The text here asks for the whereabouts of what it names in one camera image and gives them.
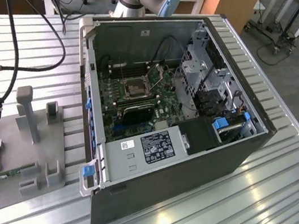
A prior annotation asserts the black RAM slot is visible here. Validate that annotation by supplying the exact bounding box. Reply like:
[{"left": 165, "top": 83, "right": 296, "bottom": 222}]
[
  {"left": 108, "top": 60, "right": 151, "bottom": 82},
  {"left": 104, "top": 93, "right": 160, "bottom": 119},
  {"left": 112, "top": 90, "right": 160, "bottom": 113},
  {"left": 108, "top": 55, "right": 150, "bottom": 75}
]

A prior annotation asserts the coloured wire bundle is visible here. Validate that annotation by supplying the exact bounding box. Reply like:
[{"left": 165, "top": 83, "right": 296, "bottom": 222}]
[{"left": 229, "top": 90, "right": 250, "bottom": 117}]

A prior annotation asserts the blue case latch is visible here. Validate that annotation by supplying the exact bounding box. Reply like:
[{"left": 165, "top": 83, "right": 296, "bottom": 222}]
[{"left": 80, "top": 165, "right": 96, "bottom": 180}]

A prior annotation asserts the green motherboard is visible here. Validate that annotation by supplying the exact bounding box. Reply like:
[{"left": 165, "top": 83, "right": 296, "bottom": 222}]
[{"left": 87, "top": 54, "right": 194, "bottom": 155}]

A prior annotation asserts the grey case handle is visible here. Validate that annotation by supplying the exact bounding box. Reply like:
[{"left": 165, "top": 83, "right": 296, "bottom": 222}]
[
  {"left": 72, "top": 15, "right": 102, "bottom": 69},
  {"left": 75, "top": 140, "right": 112, "bottom": 200}
]

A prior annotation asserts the black cable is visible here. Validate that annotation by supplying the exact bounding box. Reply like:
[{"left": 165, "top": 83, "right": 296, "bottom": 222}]
[
  {"left": 0, "top": 0, "right": 31, "bottom": 106},
  {"left": 0, "top": 0, "right": 76, "bottom": 88}
]

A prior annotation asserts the black graphics card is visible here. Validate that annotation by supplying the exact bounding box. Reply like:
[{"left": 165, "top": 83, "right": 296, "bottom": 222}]
[{"left": 121, "top": 100, "right": 156, "bottom": 130}]

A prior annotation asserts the CPU socket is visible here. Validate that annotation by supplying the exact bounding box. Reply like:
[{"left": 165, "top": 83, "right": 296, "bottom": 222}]
[{"left": 121, "top": 75, "right": 155, "bottom": 104}]

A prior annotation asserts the locking lever wire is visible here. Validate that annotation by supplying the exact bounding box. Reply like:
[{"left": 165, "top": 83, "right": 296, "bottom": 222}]
[
  {"left": 116, "top": 57, "right": 127, "bottom": 82},
  {"left": 153, "top": 72, "right": 165, "bottom": 92}
]

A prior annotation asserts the hard disk in blue carrier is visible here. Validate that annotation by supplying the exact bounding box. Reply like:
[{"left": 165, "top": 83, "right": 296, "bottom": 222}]
[{"left": 209, "top": 108, "right": 250, "bottom": 147}]

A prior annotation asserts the black open PC case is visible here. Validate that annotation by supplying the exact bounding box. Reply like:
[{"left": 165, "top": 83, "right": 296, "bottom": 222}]
[{"left": 46, "top": 0, "right": 295, "bottom": 224}]

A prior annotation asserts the black looped wire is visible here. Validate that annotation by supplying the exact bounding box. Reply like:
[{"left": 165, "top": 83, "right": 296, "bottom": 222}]
[{"left": 151, "top": 32, "right": 180, "bottom": 66}]

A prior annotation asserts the black disk bay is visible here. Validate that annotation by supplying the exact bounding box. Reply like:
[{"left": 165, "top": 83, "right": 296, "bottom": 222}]
[{"left": 192, "top": 87, "right": 228, "bottom": 119}]

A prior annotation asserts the metal socket cover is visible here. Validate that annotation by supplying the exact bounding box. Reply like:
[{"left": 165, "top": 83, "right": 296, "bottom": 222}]
[{"left": 143, "top": 61, "right": 167, "bottom": 86}]

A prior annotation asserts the blue expansion slot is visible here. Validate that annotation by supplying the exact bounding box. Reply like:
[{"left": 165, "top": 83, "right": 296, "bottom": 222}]
[{"left": 111, "top": 122, "right": 136, "bottom": 136}]

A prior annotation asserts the black wheeled stand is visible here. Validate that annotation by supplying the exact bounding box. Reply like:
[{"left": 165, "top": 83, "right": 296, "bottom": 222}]
[{"left": 240, "top": 0, "right": 299, "bottom": 58}]

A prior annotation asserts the wooden cabinet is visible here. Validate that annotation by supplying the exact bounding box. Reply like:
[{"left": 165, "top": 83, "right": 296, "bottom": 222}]
[{"left": 212, "top": 0, "right": 260, "bottom": 37}]

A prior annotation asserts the silver chipset heatsink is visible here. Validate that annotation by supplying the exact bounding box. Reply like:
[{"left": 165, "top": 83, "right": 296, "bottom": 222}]
[{"left": 154, "top": 120, "right": 170, "bottom": 133}]

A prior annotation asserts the grey parts rack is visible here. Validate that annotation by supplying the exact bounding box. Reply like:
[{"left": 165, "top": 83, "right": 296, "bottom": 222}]
[{"left": 0, "top": 80, "right": 81, "bottom": 224}]

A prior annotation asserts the silver drive cage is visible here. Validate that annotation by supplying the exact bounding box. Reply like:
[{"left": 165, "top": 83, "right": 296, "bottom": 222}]
[{"left": 170, "top": 20, "right": 266, "bottom": 126}]

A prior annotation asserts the silver power supply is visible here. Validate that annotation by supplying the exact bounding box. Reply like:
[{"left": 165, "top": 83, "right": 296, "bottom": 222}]
[{"left": 97, "top": 115, "right": 194, "bottom": 195}]

